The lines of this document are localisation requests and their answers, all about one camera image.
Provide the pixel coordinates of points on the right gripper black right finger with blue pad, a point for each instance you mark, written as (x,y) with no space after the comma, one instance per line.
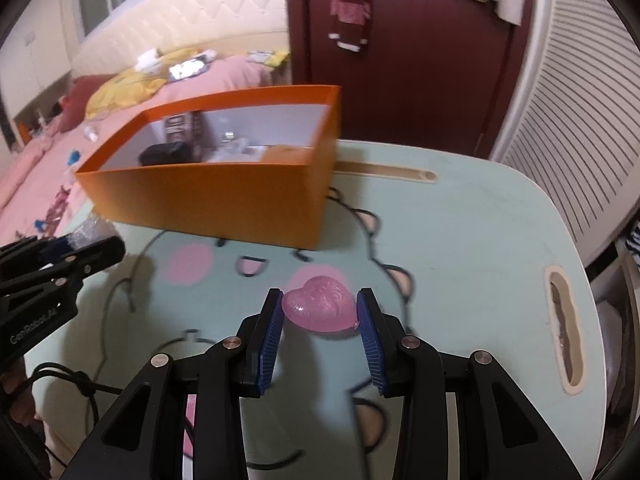
(501,435)

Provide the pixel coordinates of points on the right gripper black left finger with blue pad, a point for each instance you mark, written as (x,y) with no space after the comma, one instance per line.
(141,434)

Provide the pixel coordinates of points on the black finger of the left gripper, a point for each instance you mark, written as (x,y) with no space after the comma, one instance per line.
(75,266)

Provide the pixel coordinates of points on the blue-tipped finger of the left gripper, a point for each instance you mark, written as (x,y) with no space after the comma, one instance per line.
(30,254)

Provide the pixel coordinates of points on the bubble wrap bundle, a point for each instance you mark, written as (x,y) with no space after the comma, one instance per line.
(90,231)

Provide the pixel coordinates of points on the pink heart-shaped case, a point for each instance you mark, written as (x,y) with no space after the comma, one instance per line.
(322,305)

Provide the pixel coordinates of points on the pink bed duvet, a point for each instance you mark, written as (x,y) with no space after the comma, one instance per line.
(30,186)

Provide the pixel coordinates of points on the dark red pillow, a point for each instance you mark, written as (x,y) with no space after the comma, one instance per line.
(77,97)

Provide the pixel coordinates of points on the black pouch in box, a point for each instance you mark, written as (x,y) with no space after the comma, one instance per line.
(172,153)

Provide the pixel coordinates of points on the yellow pillow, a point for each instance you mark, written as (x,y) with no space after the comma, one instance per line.
(131,87)

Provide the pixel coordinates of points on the white cabinet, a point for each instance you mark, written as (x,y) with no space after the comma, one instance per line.
(33,56)

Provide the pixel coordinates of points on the brown drink carton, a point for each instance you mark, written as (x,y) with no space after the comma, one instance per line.
(185,127)

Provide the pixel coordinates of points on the white plush toy on bed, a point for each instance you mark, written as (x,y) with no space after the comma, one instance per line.
(149,63)

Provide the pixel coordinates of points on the orange cardboard box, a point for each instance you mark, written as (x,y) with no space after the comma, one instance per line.
(243,200)

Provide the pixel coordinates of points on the brown plush toy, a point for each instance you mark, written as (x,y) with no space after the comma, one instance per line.
(286,155)

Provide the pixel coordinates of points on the cream tufted headboard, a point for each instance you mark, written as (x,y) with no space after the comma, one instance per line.
(229,27)

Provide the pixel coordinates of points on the white louvered closet door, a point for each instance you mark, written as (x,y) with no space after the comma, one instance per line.
(573,124)

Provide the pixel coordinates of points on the dark red wooden door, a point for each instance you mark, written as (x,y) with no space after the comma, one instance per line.
(435,73)

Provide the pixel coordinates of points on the red striped scarf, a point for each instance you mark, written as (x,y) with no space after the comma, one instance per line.
(350,23)

